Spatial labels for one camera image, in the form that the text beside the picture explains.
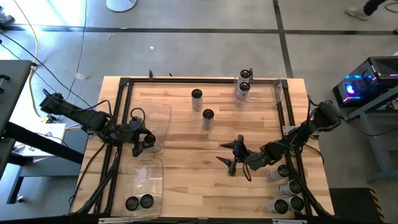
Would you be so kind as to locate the clear plastic bin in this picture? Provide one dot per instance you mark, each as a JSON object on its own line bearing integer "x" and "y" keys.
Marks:
{"x": 264, "y": 96}
{"x": 146, "y": 177}
{"x": 161, "y": 118}

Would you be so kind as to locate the white floor tape piece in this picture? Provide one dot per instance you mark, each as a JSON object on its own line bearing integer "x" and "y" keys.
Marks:
{"x": 79, "y": 76}

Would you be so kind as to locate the white Celsius soda can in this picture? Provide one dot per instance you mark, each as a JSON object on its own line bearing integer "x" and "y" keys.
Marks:
{"x": 276, "y": 207}
{"x": 146, "y": 201}
{"x": 196, "y": 102}
{"x": 295, "y": 203}

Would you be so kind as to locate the white cardboard box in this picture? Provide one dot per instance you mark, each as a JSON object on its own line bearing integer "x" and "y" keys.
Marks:
{"x": 53, "y": 133}

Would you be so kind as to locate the Celsius arctic vibe can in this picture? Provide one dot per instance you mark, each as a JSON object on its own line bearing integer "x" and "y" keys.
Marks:
{"x": 132, "y": 203}
{"x": 276, "y": 174}

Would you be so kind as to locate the person's foot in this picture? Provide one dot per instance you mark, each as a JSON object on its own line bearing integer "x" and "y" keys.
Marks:
{"x": 356, "y": 13}

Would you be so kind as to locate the black aluminium table frame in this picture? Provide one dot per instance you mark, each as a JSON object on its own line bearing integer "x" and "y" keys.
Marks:
{"x": 202, "y": 81}

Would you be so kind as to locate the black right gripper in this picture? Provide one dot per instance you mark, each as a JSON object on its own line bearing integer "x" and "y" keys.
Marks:
{"x": 255, "y": 160}

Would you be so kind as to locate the person's leg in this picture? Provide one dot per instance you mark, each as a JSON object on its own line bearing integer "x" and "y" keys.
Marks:
{"x": 373, "y": 6}

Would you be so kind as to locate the Celsius peach vibe can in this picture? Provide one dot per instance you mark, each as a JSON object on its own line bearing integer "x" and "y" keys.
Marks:
{"x": 244, "y": 76}
{"x": 241, "y": 96}

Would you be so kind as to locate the computer tower with RGB lights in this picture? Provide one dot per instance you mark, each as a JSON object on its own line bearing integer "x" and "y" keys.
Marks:
{"x": 382, "y": 67}

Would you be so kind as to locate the silver table bracket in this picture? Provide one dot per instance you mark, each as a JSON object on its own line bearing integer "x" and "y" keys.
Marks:
{"x": 109, "y": 221}
{"x": 289, "y": 221}

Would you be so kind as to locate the black desk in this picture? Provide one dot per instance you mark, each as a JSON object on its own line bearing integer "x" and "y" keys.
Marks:
{"x": 12, "y": 81}

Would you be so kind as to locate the grey metal desk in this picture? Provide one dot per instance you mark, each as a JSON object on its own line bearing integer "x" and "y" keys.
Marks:
{"x": 367, "y": 110}

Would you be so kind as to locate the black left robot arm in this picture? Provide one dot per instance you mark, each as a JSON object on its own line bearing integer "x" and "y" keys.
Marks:
{"x": 90, "y": 118}

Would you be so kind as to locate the Celsius tropical vibe can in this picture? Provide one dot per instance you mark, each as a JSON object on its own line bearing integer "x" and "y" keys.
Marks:
{"x": 289, "y": 188}
{"x": 150, "y": 139}
{"x": 207, "y": 123}

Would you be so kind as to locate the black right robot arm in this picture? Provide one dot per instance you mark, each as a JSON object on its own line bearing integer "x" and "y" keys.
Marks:
{"x": 298, "y": 137}

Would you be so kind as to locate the black clamp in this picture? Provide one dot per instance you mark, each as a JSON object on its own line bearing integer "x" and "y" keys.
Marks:
{"x": 251, "y": 73}
{"x": 151, "y": 74}

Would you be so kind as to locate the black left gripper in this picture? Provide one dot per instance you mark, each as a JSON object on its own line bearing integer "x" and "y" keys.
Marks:
{"x": 133, "y": 133}

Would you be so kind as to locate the white round floor base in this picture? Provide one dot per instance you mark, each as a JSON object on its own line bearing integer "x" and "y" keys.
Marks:
{"x": 121, "y": 4}

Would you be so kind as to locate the black hazard-striped box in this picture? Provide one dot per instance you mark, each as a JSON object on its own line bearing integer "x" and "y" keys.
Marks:
{"x": 351, "y": 205}

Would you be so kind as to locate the silver mounting plate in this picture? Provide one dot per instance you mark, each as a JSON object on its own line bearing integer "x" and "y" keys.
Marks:
{"x": 287, "y": 129}

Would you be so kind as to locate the grey chair base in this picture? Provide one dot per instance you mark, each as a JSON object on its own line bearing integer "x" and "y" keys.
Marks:
{"x": 5, "y": 18}

